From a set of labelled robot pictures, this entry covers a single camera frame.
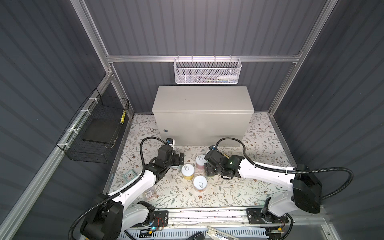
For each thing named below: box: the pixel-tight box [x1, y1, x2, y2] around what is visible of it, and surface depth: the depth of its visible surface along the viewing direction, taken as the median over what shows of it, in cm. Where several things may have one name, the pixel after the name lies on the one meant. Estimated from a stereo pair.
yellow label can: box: [181, 163, 195, 180], surface depth 86 cm
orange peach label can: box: [193, 175, 208, 192], surface depth 81 cm
